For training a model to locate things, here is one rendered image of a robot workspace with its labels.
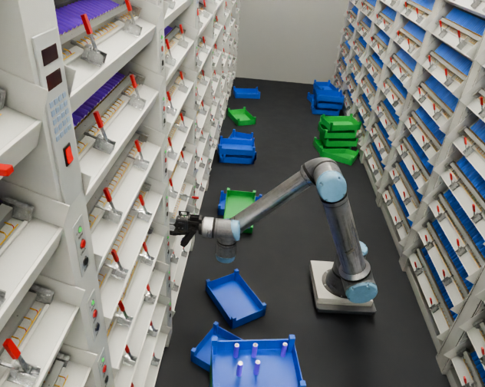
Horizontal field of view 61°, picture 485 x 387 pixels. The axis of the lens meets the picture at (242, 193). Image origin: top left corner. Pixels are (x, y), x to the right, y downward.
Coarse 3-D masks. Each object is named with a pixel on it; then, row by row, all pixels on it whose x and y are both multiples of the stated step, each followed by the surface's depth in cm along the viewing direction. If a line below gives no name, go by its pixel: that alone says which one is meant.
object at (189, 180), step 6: (186, 174) 226; (186, 180) 228; (192, 180) 228; (186, 186) 226; (192, 186) 228; (186, 192) 221; (180, 204) 211; (174, 210) 205; (180, 210) 207; (174, 240) 188
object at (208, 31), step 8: (208, 0) 242; (208, 24) 250; (208, 32) 252; (208, 56) 260; (208, 64) 263; (208, 88) 271; (208, 96) 274; (208, 112) 280; (208, 120) 283; (208, 136) 290; (208, 144) 293; (208, 160) 302; (208, 184) 319
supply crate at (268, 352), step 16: (224, 352) 150; (240, 352) 150; (272, 352) 151; (288, 352) 152; (224, 368) 144; (272, 368) 146; (288, 368) 146; (224, 384) 139; (240, 384) 140; (256, 384) 140; (272, 384) 141; (288, 384) 141; (304, 384) 133
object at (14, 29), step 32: (0, 0) 51; (32, 0) 54; (0, 32) 53; (32, 32) 55; (0, 64) 55; (32, 64) 55; (32, 160) 63; (64, 224) 70; (64, 256) 73; (96, 288) 89; (96, 352) 93; (96, 384) 95
